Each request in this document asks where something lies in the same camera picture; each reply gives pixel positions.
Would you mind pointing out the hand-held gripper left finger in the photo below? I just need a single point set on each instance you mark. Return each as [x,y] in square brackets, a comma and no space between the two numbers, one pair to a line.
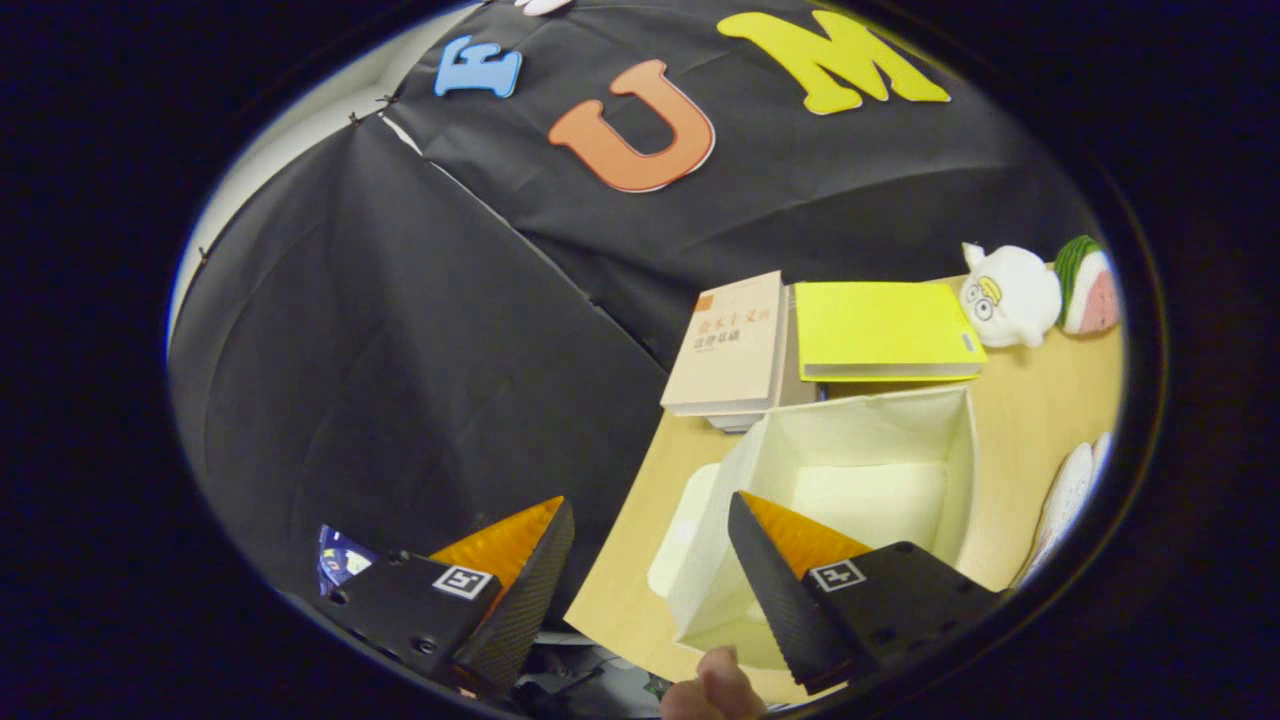
[520,610]

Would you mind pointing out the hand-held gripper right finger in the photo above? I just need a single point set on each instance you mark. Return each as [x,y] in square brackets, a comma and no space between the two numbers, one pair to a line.
[785,600]

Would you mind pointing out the grey-green fabric storage box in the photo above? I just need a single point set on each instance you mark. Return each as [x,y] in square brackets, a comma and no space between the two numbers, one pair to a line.
[870,430]

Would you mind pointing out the blue printed card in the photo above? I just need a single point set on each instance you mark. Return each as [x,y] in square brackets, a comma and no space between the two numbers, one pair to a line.
[345,560]

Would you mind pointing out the beige book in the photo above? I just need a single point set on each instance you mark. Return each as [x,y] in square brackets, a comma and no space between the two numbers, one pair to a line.
[735,345]

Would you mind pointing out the yellow book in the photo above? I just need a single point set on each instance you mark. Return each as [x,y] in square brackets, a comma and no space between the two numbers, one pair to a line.
[880,325]

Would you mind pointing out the white plush toy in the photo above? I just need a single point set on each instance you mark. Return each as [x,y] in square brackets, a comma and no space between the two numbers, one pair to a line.
[1015,295]

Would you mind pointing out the watermelon slice plush toy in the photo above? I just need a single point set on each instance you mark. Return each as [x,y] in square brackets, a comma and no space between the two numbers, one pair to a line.
[1090,295]

